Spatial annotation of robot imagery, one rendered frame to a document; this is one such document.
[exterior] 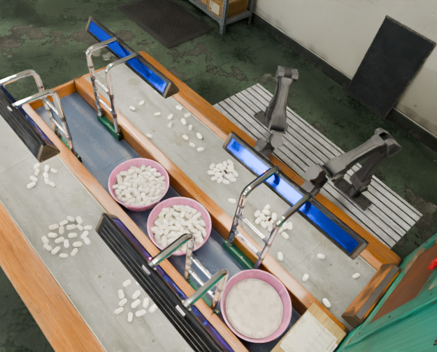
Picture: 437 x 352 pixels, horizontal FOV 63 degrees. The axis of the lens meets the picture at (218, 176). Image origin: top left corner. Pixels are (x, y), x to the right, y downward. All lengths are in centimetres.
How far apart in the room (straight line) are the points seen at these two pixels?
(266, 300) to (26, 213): 103
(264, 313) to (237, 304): 11
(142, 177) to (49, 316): 68
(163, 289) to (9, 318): 141
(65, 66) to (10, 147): 177
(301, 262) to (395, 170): 179
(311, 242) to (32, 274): 110
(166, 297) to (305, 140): 131
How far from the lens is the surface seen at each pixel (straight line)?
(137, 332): 138
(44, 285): 147
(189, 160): 172
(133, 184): 166
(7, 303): 236
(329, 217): 124
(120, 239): 110
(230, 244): 151
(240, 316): 142
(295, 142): 202
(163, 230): 153
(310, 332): 142
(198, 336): 101
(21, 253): 155
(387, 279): 152
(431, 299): 96
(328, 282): 155
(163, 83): 157
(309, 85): 357
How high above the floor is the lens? 208
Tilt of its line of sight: 53 degrees down
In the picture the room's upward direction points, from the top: 10 degrees clockwise
